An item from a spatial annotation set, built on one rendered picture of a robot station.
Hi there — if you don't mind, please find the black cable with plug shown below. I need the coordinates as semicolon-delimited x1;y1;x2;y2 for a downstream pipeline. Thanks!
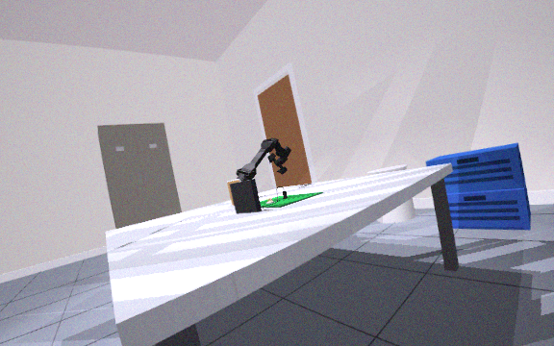
273;191;288;204

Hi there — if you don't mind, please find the green circuit board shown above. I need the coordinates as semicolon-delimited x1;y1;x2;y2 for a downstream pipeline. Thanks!
260;192;323;208

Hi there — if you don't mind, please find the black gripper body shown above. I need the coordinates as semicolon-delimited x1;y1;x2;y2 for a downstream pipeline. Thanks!
268;153;288;175

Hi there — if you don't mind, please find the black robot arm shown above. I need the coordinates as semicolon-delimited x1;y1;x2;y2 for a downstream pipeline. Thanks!
236;138;291;182

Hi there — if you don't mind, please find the grey square fan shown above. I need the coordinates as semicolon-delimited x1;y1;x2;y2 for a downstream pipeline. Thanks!
230;179;262;214

